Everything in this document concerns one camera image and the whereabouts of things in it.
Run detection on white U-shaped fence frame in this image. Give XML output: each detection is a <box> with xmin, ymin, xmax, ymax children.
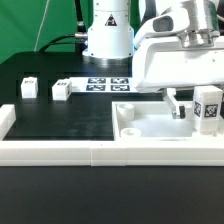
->
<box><xmin>0</xmin><ymin>104</ymin><xmax>224</xmax><ymax>166</ymax></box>

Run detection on white thin cable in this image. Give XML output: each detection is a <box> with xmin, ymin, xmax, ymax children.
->
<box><xmin>33</xmin><ymin>0</ymin><xmax>52</xmax><ymax>52</ymax></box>

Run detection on white square tabletop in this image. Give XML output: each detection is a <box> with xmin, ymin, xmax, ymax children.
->
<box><xmin>112</xmin><ymin>101</ymin><xmax>224</xmax><ymax>141</ymax></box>

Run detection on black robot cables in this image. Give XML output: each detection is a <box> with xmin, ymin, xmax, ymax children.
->
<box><xmin>39</xmin><ymin>0</ymin><xmax>90</xmax><ymax>53</ymax></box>

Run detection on white marker tag sheet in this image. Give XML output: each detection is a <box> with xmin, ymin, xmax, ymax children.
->
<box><xmin>70</xmin><ymin>77</ymin><xmax>136</xmax><ymax>93</ymax></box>

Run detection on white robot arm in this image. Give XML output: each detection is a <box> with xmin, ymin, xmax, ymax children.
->
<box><xmin>83</xmin><ymin>0</ymin><xmax>224</xmax><ymax>92</ymax></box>

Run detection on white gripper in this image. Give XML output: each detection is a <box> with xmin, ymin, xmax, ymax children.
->
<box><xmin>132</xmin><ymin>36</ymin><xmax>224</xmax><ymax>119</ymax></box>

